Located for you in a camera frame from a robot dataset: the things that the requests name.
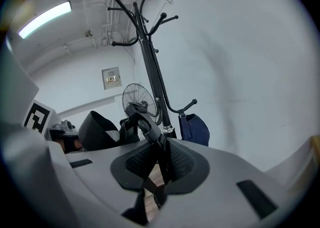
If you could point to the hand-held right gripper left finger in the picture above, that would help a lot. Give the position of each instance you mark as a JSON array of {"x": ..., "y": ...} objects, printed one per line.
[{"x": 95, "y": 187}]

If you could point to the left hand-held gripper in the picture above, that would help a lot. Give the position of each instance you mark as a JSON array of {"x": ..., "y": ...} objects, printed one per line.
[{"x": 37, "y": 118}]

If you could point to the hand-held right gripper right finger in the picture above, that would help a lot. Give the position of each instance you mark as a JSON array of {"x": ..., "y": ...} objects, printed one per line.
[{"x": 220, "y": 184}]

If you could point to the grey black mesh backpack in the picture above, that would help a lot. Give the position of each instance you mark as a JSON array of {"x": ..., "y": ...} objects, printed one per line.
[{"x": 100, "y": 132}]

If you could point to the black metal coat rack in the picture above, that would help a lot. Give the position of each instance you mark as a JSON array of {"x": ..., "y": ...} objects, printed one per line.
[{"x": 152, "y": 72}]

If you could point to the person's left hand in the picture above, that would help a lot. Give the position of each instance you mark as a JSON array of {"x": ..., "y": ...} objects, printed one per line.
[{"x": 76, "y": 144}]

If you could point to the light grey cabinet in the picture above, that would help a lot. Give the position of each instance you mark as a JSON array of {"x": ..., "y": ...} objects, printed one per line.
[{"x": 15, "y": 89}]

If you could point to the navy denim bag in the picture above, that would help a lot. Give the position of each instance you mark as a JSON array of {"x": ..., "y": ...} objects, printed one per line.
[{"x": 196, "y": 128}]

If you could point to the white wood-edged furniture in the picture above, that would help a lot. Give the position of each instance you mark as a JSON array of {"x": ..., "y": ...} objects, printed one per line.
[{"x": 300, "y": 162}]

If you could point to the white ceiling tube light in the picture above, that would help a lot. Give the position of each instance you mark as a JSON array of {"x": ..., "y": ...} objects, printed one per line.
[{"x": 45, "y": 19}]

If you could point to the black standing fan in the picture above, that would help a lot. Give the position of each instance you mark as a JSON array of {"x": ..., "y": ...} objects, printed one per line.
[{"x": 136, "y": 94}]

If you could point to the white ceiling conduit pipes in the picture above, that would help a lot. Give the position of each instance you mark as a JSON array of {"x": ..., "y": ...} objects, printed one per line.
[{"x": 117, "y": 10}]

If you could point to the grey wall electrical panel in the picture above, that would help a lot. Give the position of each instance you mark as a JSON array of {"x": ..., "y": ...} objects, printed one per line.
[{"x": 111, "y": 78}]

